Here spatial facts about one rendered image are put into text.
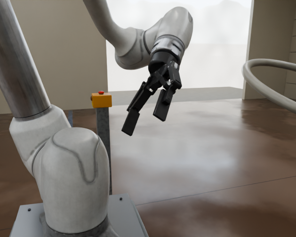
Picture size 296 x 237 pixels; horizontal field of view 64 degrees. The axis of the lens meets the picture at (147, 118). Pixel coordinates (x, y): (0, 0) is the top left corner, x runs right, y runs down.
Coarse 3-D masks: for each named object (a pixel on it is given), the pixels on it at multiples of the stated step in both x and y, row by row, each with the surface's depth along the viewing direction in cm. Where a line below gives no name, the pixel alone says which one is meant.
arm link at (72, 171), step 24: (48, 144) 54; (72, 144) 52; (96, 144) 56; (48, 168) 52; (72, 168) 51; (96, 168) 54; (48, 192) 53; (72, 192) 52; (96, 192) 54; (48, 216) 55; (72, 216) 53; (96, 216) 56
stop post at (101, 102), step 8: (96, 96) 150; (104, 96) 152; (96, 104) 152; (104, 104) 153; (96, 112) 155; (104, 112) 156; (96, 120) 159; (104, 120) 158; (96, 128) 164; (104, 128) 159; (104, 136) 160; (104, 144) 162
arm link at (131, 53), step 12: (84, 0) 58; (96, 0) 58; (96, 12) 61; (108, 12) 64; (96, 24) 66; (108, 24) 67; (108, 36) 71; (120, 36) 72; (132, 36) 73; (120, 48) 75; (132, 48) 74; (144, 48) 74; (120, 60) 80; (132, 60) 77; (144, 60) 77
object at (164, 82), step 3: (156, 72) 60; (159, 72) 60; (156, 75) 60; (159, 75) 58; (159, 78) 58; (162, 78) 57; (162, 81) 56; (165, 81) 54; (168, 81) 58; (162, 84) 55; (165, 84) 52; (168, 84) 53; (165, 87) 52; (168, 87) 52; (174, 93) 53
